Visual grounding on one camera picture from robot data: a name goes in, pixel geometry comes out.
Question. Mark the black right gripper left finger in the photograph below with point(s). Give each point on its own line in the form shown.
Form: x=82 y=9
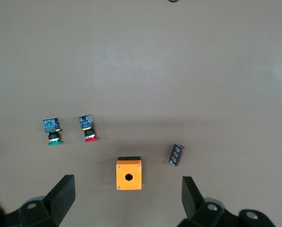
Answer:
x=55 y=203

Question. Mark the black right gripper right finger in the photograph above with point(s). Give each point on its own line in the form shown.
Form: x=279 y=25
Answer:
x=193 y=208

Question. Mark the red push button switch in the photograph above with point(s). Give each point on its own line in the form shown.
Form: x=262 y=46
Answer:
x=86 y=123

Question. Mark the dark cylindrical capacitor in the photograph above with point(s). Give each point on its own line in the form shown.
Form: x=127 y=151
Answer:
x=176 y=154

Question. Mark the orange button enclosure box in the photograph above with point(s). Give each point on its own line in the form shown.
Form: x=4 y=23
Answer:
x=124 y=170

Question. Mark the green push button switch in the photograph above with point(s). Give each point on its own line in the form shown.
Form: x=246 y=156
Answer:
x=51 y=126

